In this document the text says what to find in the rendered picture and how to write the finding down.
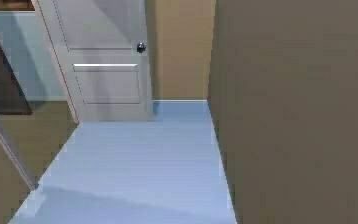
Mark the grey panelled room door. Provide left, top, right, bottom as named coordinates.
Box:
left=31, top=0, right=155, bottom=124

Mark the dark brown cupboard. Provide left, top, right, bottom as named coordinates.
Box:
left=0, top=18, right=34, bottom=116

